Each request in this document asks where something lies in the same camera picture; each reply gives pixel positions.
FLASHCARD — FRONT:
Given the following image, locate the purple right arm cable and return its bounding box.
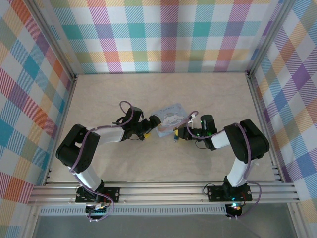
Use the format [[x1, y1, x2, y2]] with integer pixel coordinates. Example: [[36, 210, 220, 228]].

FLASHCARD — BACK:
[[186, 111, 263, 220]]

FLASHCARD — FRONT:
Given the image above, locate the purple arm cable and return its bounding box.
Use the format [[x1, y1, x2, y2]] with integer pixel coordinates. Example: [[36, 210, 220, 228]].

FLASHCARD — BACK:
[[70, 100, 136, 223], [186, 111, 263, 220]]

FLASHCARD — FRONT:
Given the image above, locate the aluminium side rail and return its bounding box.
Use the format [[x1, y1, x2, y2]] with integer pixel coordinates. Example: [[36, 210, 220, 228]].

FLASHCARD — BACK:
[[43, 74, 79, 186], [244, 71, 286, 183]]

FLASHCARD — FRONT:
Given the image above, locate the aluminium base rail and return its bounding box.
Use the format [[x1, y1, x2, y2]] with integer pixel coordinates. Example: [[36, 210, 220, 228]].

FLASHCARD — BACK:
[[26, 181, 301, 207]]

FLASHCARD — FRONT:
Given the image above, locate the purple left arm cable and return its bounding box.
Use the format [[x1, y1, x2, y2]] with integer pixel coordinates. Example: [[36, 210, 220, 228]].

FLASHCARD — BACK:
[[70, 100, 136, 223]]

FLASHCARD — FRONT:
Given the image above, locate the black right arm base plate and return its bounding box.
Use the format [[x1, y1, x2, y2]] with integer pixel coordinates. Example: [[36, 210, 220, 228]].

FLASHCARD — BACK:
[[206, 184, 254, 202]]

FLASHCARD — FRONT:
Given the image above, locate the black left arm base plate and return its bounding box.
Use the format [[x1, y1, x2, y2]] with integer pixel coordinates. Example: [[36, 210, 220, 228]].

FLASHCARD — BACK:
[[75, 186, 121, 204]]

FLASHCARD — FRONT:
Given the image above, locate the grey slotted cable duct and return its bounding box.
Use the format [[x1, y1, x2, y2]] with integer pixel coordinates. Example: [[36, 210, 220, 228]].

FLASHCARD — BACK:
[[39, 204, 228, 217]]

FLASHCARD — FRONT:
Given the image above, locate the aluminium frame post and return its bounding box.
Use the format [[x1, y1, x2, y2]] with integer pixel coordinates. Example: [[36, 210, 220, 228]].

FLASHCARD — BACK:
[[29, 0, 78, 78], [247, 0, 296, 76]]

